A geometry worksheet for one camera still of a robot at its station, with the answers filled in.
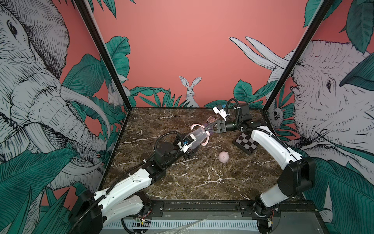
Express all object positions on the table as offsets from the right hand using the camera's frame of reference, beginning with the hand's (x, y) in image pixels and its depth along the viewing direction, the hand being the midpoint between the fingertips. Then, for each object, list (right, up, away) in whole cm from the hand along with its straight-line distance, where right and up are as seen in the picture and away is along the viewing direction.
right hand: (207, 128), depth 72 cm
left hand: (-7, -4, 0) cm, 8 cm away
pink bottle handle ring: (0, -2, -3) cm, 4 cm away
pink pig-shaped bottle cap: (+12, -19, +16) cm, 28 cm away
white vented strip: (-9, -48, -1) cm, 49 cm away
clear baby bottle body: (-4, -3, -3) cm, 6 cm away
